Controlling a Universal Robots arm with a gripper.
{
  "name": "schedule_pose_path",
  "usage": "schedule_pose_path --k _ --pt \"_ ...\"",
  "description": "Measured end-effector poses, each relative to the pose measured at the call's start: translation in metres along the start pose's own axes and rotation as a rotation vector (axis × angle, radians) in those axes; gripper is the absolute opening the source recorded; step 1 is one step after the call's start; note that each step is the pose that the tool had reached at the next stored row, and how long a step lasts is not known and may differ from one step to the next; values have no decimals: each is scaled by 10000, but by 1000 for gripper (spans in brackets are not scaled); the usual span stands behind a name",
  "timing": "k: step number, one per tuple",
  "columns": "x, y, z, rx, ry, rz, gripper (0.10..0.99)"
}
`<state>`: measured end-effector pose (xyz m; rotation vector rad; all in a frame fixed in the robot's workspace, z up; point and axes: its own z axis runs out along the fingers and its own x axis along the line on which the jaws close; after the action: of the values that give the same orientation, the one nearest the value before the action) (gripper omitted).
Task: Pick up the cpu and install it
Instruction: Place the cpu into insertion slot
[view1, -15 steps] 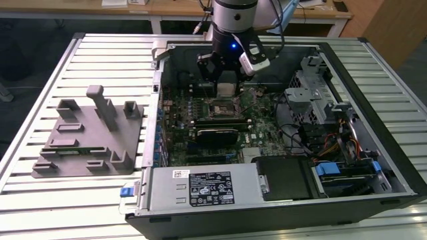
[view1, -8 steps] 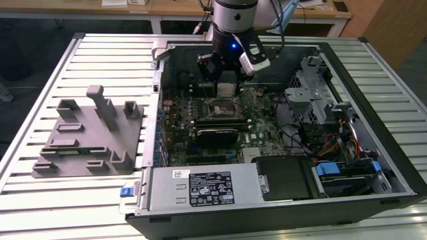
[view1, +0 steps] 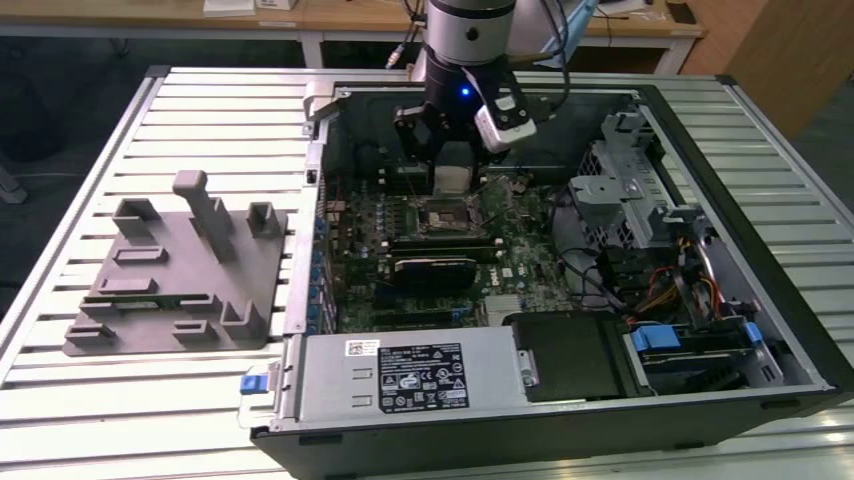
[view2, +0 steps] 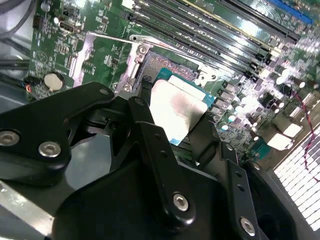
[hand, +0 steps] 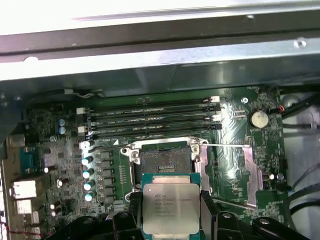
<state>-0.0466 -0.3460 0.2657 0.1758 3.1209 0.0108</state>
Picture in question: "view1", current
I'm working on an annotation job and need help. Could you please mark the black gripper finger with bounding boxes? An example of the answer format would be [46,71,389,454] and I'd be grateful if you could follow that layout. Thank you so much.
[390,102,438,174]

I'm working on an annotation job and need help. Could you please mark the silver CPU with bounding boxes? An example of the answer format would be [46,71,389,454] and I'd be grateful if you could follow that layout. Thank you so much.
[430,166,472,196]

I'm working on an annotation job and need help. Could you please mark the metal socket cover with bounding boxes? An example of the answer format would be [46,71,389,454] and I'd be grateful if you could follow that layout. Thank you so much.
[468,177,523,226]

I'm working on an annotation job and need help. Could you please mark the CPU socket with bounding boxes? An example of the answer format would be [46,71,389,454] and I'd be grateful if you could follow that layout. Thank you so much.
[413,193,487,239]

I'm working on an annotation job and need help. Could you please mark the RAM slot white latches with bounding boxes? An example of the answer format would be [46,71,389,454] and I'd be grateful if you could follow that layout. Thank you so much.
[388,255,500,265]
[378,167,485,175]

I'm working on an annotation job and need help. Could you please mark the RAM slot black latches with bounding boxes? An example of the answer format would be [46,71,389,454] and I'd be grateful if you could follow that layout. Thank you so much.
[380,186,487,195]
[388,238,500,246]
[378,173,485,182]
[388,250,500,258]

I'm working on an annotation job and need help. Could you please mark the silver drive cage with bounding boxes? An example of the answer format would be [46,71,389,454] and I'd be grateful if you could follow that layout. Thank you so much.
[565,112,676,251]

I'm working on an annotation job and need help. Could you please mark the black graphics card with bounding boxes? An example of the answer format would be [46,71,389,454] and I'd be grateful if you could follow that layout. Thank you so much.
[389,257,480,302]

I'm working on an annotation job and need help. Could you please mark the wooden desk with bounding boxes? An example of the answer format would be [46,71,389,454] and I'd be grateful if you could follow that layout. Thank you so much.
[178,0,709,76]

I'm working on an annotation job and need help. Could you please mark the green motherboard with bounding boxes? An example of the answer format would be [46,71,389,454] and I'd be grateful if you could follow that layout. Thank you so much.
[317,167,588,334]

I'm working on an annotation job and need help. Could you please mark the silver chipset heatsink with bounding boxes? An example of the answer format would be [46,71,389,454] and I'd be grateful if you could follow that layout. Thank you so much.
[484,294,523,317]

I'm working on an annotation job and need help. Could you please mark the black expansion slot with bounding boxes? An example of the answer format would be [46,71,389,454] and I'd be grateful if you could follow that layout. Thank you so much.
[370,312,456,326]

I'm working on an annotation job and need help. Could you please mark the white paper stack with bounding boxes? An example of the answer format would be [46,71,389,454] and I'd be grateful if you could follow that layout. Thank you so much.
[202,0,256,17]

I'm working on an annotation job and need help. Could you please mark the grey parts rack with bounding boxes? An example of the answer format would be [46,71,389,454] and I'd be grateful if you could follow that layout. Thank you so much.
[60,169,289,357]

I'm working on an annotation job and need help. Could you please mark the black plastic shroud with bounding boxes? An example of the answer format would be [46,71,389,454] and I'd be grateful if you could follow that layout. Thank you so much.
[509,312,633,404]

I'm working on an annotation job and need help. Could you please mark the green RAM stick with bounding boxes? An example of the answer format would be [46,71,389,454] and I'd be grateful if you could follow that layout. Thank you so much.
[82,293,208,309]

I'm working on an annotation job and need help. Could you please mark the silver power supply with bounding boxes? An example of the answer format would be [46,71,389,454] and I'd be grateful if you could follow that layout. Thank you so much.
[269,324,535,431]

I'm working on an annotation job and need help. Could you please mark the wooden cabinet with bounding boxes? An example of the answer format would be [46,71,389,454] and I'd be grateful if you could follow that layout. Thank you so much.
[683,0,854,139]

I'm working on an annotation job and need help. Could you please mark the blue disk carrier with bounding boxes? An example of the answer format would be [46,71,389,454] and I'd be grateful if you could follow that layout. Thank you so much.
[628,323,683,355]

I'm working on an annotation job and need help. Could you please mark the grey chair base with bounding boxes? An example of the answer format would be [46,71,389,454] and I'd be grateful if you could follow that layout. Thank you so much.
[0,162,29,205]

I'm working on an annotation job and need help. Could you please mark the black PC case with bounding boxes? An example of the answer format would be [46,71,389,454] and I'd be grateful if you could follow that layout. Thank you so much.
[236,74,854,480]

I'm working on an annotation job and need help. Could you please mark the silver disk bay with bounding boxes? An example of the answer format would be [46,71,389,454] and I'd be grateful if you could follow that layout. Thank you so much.
[623,319,788,397]

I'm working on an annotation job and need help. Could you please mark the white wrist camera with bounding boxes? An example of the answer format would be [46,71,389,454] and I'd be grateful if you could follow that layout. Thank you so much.
[472,93,539,154]

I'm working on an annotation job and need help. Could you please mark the black camera cable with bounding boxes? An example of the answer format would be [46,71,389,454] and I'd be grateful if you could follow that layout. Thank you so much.
[529,0,579,125]

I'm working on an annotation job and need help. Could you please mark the yellow wire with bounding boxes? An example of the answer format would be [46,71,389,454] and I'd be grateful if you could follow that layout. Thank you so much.
[625,292,675,321]

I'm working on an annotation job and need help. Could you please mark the orange wire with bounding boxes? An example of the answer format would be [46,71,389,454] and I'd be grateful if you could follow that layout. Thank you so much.
[703,277,727,314]

